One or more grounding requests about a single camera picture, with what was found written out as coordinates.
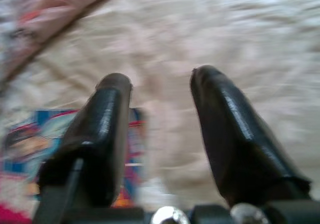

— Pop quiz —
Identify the beige floral bed sheet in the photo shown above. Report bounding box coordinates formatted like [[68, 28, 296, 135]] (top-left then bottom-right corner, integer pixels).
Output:
[[0, 0, 320, 209]]

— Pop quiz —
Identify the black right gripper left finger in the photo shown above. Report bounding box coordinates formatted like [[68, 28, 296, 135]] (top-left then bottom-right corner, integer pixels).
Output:
[[37, 73, 133, 208]]

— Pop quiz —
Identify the pink cartoon print blanket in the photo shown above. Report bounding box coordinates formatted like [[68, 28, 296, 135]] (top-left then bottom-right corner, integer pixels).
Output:
[[0, 0, 131, 84]]

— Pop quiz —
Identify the colourful comic book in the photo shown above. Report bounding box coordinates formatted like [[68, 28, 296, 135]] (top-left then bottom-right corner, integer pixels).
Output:
[[0, 107, 149, 224]]

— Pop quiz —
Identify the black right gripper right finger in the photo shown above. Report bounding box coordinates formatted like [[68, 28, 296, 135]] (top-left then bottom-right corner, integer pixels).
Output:
[[189, 65, 312, 208]]

